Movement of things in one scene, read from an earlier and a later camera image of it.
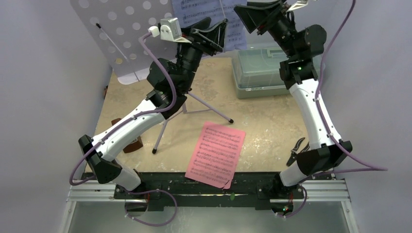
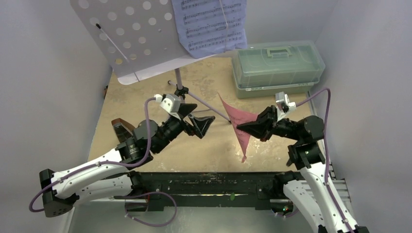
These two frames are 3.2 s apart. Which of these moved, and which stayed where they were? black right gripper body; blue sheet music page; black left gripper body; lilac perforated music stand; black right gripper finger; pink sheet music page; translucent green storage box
Moved: black right gripper body; pink sheet music page; black left gripper body; black right gripper finger
Stayed: translucent green storage box; blue sheet music page; lilac perforated music stand
